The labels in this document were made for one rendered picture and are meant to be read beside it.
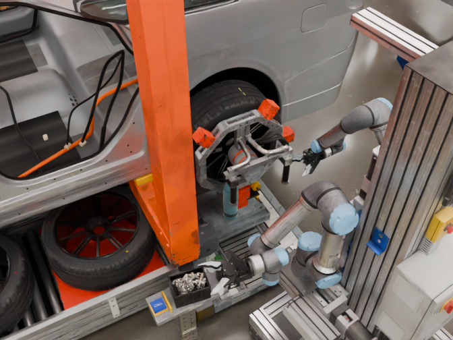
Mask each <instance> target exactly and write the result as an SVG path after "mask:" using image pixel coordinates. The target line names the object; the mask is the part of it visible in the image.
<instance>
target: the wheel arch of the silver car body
mask: <svg viewBox="0 0 453 340"><path fill-rule="evenodd" d="M224 80H243V81H246V82H249V83H250V84H253V85H254V86H255V87H256V88H257V89H258V90H259V91H260V92H261V93H262V94H263V95H264V96H265V97H266V98H267V99H270V100H273V101H274V102H275V103H276V104H277V105H278V106H279V107H280V108H279V110H278V112H279V114H280V118H281V117H282V97H281V93H280V90H279V88H278V86H277V84H276V82H275V81H274V80H273V78H272V77H271V76H270V75H268V74H267V73H266V72H264V71H262V70H260V69H258V68H255V67H249V66H237V67H230V68H226V69H222V70H220V71H218V72H215V73H213V74H211V75H209V76H208V77H206V78H204V79H203V80H202V81H200V82H198V83H197V84H196V85H195V86H194V87H197V88H198V90H199V91H200V90H202V89H203V88H206V87H207V86H210V85H211V84H214V83H217V82H221V81H224ZM194 87H193V88H194ZM193 88H192V89H193ZM189 91H190V90H189Z"/></svg>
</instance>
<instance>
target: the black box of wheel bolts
mask: <svg viewBox="0 0 453 340"><path fill-rule="evenodd" d="M168 279H169V287H170V290H171V294H172V297H173V300H174V303H175V307H176V308H180V307H183V306H187V305H190V304H193V303H196V302H200V301H202V300H206V299H209V298H211V295H210V293H211V289H210V288H211V286H210V283H209V280H208V278H207V275H206V272H205V270H204V267H203V268H202V267H197V268H193V269H191V270H188V271H183V272H181V273H177V274H174V275H170V276H168Z"/></svg>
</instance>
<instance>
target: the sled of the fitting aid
mask: <svg viewBox="0 0 453 340"><path fill-rule="evenodd" d="M254 198H255V199H256V200H257V201H258V203H259V204H260V205H261V207H262V211H261V212H258V213H256V214H254V215H251V216H250V217H247V218H245V219H242V220H240V221H237V222H236V223H233V224H231V225H228V226H226V227H224V228H222V229H219V230H217V232H218V238H219V241H222V240H224V239H226V238H228V237H231V236H233V235H236V234H238V233H240V232H242V231H245V230H246V229H249V228H251V227H254V226H256V225H259V224H260V223H263V222H265V221H267V220H269V219H270V211H269V210H268V209H267V208H266V207H265V205H264V204H263V202H262V201H261V200H260V197H259V196H256V197H254Z"/></svg>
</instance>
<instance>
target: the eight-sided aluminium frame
mask: <svg viewBox="0 0 453 340"><path fill-rule="evenodd" d="M256 122H260V123H261V124H263V125H265V126H267V127H269V128H273V129H276V130H277V131H278V132H279V133H280V134H281V135H282V133H283V127H282V126H281V125H280V124H279V123H278V122H277V121H276V120H274V119H272V120H269V119H264V116H263V115H262V114H261V113H260V112H259V111H258V110H256V109H255V110H251V111H249V112H246V113H244V114H241V115H238V116H236V117H232V118H230V119H227V120H223V121H221V122H220V123H219V124H218V125H216V127H215V128H214V130H213V131H212V132H211V134H212V135H213V136H214V138H215V141H214V142H213V143H212V144H211V145H210V147H209V148H205V147H203V146H200V147H199V148H198V149H197V150H196V151H195V156H194V157H195V170H196V180H197V181H198V183H199V184H200V186H201V187H203V188H207V189H209V190H213V191H215V192H219V193H221V194H223V186H224V184H226V182H224V183H222V182H219V181H216V180H214V179H210V178H208V177H207V175H206V159H207V157H208V156H209V155H210V153H211V152H212V151H213V150H214V149H215V148H216V147H217V145H218V144H219V143H220V141H221V140H222V139H223V138H224V137H225V136H226V135H227V134H228V133H229V132H232V131H235V130H236V129H239V128H243V127H245V126H247V125H251V124H253V123H256ZM280 147H281V143H280V141H279V140H276V141H274V142H271V143H270V149H269V150H274V149H277V148H280ZM274 161H275V160H274ZM274 161H271V162H269V163H266V164H264V165H263V166H264V172H263V174H264V173H265V172H266V171H267V170H268V168H269V167H270V166H271V165H272V164H273V163H274ZM263 174H262V175H263ZM238 179H239V185H238V186H239V189H240V188H243V187H245V186H248V185H249V184H252V183H255V182H257V181H258V180H259V179H260V178H258V179H257V180H255V181H246V180H245V178H244V177H242V176H239V177H238Z"/></svg>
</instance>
